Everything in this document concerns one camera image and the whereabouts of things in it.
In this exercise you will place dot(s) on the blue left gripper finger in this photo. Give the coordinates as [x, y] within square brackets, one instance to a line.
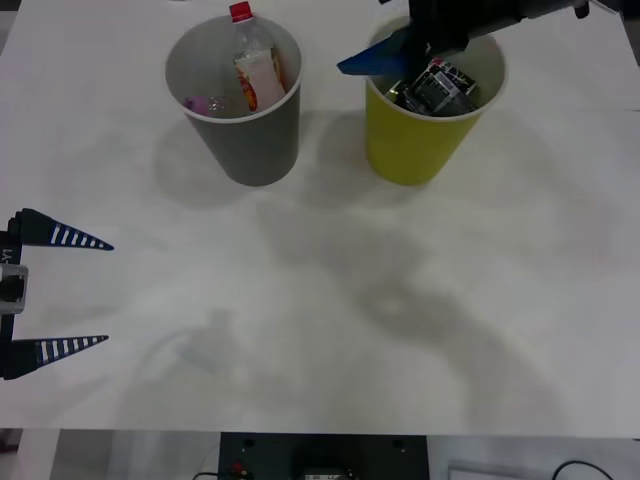
[30, 355]
[45, 231]

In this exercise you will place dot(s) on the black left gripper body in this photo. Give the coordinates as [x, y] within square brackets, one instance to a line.
[10, 250]

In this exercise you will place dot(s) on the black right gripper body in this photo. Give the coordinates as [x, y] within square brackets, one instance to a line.
[440, 25]

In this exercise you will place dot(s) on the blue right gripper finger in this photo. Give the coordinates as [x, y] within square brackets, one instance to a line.
[375, 62]
[397, 41]

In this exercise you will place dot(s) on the clear bottle with red cap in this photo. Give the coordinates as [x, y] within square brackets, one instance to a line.
[260, 80]

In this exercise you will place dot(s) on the silver-grey and black right arm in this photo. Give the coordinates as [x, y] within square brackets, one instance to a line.
[510, 12]

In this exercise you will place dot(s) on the silver-grey and black left arm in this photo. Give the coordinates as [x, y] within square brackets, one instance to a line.
[12, 290]

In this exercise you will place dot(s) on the black can with blue emblem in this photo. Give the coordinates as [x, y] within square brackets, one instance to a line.
[457, 75]

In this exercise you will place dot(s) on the black and silver can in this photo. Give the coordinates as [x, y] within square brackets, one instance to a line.
[435, 97]

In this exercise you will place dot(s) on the yellow-green plastic waste bin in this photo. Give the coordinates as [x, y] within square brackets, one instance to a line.
[410, 145]

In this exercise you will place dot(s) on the grey plastic waste bin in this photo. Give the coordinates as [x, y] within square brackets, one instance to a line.
[260, 150]

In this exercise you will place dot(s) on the clear bottle with pink cap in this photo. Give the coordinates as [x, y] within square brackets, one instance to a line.
[196, 105]

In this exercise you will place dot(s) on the black robot torso base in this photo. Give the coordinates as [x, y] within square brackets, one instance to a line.
[320, 455]

